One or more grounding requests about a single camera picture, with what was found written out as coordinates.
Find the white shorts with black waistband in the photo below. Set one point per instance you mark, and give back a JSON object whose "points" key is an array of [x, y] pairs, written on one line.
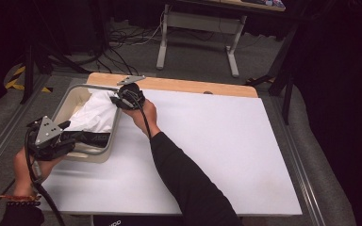
{"points": [[94, 116]]}

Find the white table cover board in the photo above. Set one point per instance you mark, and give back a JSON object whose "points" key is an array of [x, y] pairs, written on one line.
{"points": [[226, 141]]}

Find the wooden desk with white frame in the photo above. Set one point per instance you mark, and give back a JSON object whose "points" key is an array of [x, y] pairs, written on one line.
{"points": [[198, 22]]}

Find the small dark table knob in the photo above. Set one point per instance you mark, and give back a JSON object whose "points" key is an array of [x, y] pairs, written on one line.
{"points": [[207, 92]]}

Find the beige plastic bin grey rim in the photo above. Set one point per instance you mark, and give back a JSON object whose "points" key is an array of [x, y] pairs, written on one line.
{"points": [[69, 100]]}

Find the person's black printed clothing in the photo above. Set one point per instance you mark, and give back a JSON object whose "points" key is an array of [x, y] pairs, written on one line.
{"points": [[132, 221]]}

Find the person's left hand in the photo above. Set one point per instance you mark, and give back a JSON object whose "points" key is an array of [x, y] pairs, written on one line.
{"points": [[22, 175]]}

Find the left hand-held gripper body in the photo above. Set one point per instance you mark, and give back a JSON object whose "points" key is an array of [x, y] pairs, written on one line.
{"points": [[47, 138]]}

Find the black metal tripod stand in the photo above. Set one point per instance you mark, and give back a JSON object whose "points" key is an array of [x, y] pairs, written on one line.
{"points": [[29, 69]]}

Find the aluminium floor rail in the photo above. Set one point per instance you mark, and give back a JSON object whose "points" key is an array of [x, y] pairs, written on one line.
{"points": [[301, 175], [0, 147]]}

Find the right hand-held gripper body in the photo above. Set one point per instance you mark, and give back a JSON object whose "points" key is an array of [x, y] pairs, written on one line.
{"points": [[132, 94]]}

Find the person's right hand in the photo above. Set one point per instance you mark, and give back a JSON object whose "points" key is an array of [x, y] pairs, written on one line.
{"points": [[144, 119]]}

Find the yellow black hazard tape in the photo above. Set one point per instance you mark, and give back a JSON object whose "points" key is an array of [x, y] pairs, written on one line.
{"points": [[12, 83]]}

